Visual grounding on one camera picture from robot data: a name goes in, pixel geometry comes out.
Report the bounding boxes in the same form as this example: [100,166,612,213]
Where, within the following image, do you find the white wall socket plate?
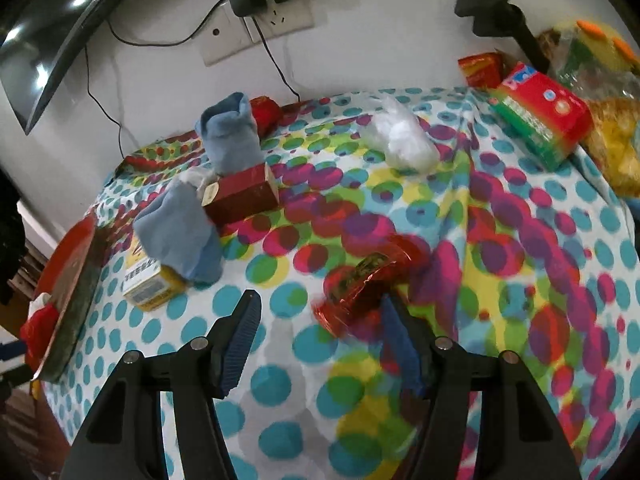
[240,0,316,43]
[199,7,256,67]

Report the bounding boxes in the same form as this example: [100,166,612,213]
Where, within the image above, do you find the yellow plush toy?
[555,20,640,78]

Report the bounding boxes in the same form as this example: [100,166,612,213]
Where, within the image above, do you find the clear plastic bag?
[361,94,441,173]

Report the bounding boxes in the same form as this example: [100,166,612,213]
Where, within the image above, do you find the blue sock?
[195,92,264,178]
[133,175,223,283]

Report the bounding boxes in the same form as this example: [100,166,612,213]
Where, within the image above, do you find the clear bag of yellow snacks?
[537,22,640,197]

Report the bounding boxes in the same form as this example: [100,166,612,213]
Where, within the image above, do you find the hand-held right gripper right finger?
[377,292,583,480]

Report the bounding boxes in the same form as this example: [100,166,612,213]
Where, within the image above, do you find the red foil snack packet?
[312,234,432,341]

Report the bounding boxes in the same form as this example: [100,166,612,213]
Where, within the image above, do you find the looping black cable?
[106,0,228,48]

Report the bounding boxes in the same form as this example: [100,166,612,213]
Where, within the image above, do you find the dark red box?
[201,162,280,226]

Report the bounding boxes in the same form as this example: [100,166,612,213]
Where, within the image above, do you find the curved black monitor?
[0,0,151,136]

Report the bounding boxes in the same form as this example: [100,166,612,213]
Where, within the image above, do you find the red fabric pouch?
[248,96,282,136]

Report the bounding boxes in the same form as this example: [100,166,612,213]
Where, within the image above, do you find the thin black hanging cable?
[84,44,127,163]

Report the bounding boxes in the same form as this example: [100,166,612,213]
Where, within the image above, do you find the red orange snack packet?
[458,52,506,90]

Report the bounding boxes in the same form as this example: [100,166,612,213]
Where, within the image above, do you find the black clamp stand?
[454,0,551,73]

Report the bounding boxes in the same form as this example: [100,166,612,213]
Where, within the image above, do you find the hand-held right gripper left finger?
[60,289,262,480]

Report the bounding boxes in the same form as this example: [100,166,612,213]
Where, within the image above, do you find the polka dot tablecloth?
[42,87,640,480]

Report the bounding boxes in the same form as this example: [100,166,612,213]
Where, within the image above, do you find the yellow and white box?
[121,240,188,312]

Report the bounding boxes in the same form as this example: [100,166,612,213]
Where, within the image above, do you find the red flat tray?
[32,215,108,383]

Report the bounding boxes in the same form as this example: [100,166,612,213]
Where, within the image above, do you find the black adapter cable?
[249,16,302,102]

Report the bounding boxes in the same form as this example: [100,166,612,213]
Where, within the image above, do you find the red cloth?
[20,305,61,361]

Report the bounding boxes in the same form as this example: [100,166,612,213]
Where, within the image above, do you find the red and green medicine box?
[487,61,593,172]

